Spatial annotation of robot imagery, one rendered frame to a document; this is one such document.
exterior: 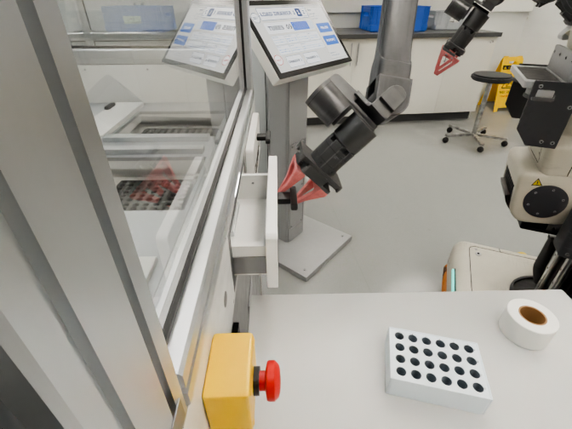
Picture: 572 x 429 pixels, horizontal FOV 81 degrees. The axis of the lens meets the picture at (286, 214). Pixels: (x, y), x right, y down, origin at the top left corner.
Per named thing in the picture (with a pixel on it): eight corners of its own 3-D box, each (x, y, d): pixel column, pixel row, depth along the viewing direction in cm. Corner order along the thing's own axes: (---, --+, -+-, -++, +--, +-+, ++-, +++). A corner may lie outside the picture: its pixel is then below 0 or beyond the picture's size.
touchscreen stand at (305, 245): (351, 239, 198) (376, 50, 142) (306, 282, 169) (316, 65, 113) (286, 210, 224) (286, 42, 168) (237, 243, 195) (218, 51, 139)
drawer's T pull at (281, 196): (295, 191, 65) (295, 185, 64) (297, 212, 59) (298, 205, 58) (277, 191, 65) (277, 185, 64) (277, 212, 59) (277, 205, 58)
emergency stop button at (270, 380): (280, 373, 38) (280, 351, 36) (281, 408, 35) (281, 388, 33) (254, 374, 38) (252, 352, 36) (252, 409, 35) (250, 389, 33)
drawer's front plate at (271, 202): (277, 198, 78) (277, 154, 72) (277, 289, 54) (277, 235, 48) (270, 198, 78) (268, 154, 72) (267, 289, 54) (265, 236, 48)
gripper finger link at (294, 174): (269, 178, 66) (302, 145, 62) (294, 199, 69) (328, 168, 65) (269, 196, 60) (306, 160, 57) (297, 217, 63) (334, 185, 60)
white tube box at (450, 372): (469, 358, 50) (477, 342, 48) (483, 415, 43) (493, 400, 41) (385, 341, 53) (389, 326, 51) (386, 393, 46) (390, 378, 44)
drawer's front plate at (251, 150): (260, 146, 104) (259, 111, 98) (255, 193, 80) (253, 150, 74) (254, 147, 104) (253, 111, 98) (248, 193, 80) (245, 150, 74)
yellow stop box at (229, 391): (262, 368, 40) (259, 330, 36) (260, 433, 34) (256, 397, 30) (220, 369, 40) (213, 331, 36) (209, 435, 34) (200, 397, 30)
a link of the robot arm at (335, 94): (411, 95, 54) (390, 111, 62) (363, 42, 53) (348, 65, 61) (358, 146, 53) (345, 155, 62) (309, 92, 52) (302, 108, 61)
